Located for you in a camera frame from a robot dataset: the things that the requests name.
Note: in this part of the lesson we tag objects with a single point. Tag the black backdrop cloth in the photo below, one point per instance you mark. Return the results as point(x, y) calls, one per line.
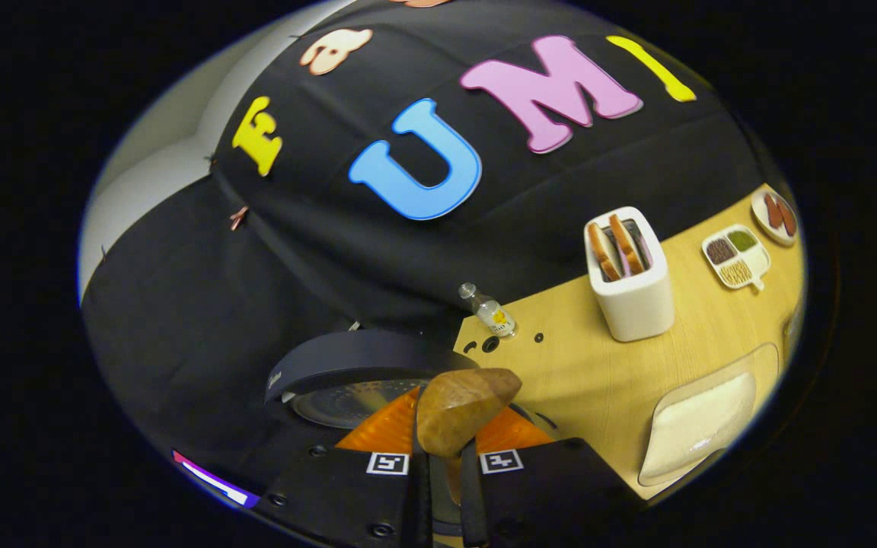
point(256, 304)

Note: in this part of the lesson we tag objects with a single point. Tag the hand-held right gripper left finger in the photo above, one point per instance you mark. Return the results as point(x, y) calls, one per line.
point(419, 502)

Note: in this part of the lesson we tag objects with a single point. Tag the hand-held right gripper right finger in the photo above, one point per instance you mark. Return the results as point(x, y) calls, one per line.
point(470, 502)

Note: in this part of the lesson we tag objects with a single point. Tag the white toaster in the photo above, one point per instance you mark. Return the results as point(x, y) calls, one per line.
point(636, 304)

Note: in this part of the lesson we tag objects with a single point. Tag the small clear glass bottle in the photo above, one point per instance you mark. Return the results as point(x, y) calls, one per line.
point(493, 313)

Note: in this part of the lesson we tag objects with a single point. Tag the white divided dish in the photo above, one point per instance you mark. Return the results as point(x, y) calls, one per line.
point(760, 262)

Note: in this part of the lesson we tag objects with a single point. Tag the wooden spoon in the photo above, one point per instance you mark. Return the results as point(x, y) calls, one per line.
point(461, 407)

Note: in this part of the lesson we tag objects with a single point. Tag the pink clip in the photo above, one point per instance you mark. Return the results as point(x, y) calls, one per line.
point(239, 218)

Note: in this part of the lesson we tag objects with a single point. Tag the pile of green beans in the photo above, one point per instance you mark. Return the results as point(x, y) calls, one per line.
point(742, 240)

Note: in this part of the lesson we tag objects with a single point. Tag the round white plate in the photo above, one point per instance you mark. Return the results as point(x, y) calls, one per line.
point(760, 217)

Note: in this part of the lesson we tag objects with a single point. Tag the red meat piece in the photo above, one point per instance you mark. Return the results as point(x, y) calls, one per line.
point(773, 211)
point(787, 218)

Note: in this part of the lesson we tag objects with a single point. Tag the toasted bread slice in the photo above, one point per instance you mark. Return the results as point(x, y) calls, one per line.
point(604, 255)
point(627, 245)

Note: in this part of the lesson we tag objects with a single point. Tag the pile of dark red beans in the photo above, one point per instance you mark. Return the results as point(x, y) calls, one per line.
point(721, 250)

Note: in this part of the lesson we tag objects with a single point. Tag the dark rice cooker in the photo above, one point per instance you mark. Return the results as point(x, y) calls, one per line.
point(362, 354)

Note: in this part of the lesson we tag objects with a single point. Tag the pile of yellow soybeans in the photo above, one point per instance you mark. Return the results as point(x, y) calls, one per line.
point(735, 272)

